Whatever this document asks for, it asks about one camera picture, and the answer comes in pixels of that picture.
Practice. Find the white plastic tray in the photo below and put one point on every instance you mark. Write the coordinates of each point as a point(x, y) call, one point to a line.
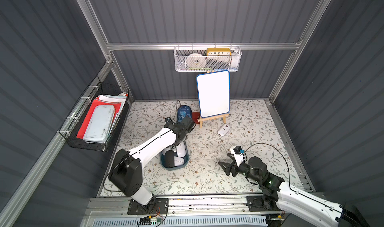
point(100, 123)

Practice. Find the blue dinosaur pencil case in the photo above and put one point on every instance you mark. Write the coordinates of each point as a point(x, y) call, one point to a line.
point(184, 111)

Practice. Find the white tape roll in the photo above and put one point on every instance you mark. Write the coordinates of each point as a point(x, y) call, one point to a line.
point(196, 61)

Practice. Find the white grey computer mouse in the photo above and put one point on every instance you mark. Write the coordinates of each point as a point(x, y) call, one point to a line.
point(164, 151)

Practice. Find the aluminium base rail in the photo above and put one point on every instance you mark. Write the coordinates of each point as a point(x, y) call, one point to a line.
point(184, 211)

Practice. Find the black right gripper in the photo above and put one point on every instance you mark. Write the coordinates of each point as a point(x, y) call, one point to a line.
point(234, 168)

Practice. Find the white wire wall basket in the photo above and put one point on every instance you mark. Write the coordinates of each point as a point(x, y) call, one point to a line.
point(213, 63)

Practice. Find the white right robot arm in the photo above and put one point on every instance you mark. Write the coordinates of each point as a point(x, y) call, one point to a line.
point(279, 194)

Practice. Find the wooden easel stand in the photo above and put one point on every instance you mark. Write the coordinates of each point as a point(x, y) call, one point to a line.
point(223, 116)

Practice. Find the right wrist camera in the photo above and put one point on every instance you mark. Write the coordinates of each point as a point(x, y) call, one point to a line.
point(238, 154)

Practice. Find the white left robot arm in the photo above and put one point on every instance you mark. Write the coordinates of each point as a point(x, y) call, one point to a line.
point(127, 169)

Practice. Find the black computer mouse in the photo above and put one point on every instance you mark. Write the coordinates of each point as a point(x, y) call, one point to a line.
point(169, 159)

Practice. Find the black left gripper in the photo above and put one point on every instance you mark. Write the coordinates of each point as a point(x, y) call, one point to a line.
point(175, 153)

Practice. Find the yellow clock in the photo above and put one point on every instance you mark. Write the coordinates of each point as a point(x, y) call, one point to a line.
point(219, 52)

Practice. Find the teal storage box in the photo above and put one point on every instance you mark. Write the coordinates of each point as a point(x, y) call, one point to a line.
point(186, 158)

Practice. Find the black wire wall basket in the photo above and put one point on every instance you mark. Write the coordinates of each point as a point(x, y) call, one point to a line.
point(72, 125)

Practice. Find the blue framed whiteboard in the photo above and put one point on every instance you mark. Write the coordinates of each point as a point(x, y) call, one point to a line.
point(214, 93)

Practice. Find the red flat box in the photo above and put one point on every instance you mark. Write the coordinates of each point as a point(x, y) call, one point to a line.
point(195, 117)

